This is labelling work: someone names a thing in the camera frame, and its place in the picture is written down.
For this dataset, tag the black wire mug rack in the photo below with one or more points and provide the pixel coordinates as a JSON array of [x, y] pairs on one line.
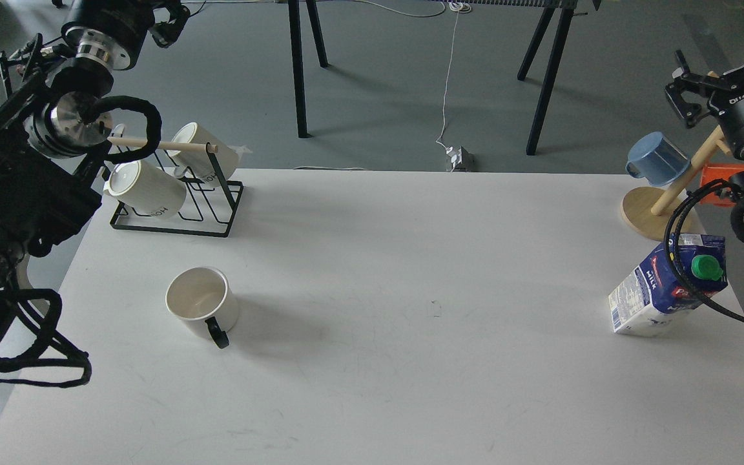
[[207, 211]]

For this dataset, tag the white ribbed mug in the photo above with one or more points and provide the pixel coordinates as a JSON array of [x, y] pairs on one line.
[[147, 189], [197, 162]]

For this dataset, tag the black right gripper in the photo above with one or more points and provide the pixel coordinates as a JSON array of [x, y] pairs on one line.
[[687, 93]]

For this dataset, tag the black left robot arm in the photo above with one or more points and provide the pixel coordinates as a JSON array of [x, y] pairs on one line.
[[58, 126]]

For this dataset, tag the white ribbed mug front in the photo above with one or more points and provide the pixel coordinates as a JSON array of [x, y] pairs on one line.
[[147, 189]]

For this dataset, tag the grey power plug box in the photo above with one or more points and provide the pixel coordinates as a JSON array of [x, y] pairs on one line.
[[460, 160]]

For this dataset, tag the blue mug on tree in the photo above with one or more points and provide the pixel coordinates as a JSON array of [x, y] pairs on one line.
[[657, 160]]

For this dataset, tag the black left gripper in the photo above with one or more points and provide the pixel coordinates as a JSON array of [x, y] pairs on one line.
[[112, 33]]

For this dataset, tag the white ribbed mug rear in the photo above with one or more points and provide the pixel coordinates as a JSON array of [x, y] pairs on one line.
[[197, 162]]

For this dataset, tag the black table legs right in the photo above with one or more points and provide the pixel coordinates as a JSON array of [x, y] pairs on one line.
[[548, 9]]

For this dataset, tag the blue milk carton green cap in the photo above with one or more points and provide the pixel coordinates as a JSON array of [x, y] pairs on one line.
[[650, 298]]

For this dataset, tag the wooden mug tree stand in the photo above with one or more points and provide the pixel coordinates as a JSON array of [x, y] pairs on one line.
[[647, 210]]

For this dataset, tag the white mug black handle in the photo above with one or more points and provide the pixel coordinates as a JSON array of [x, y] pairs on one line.
[[201, 297]]

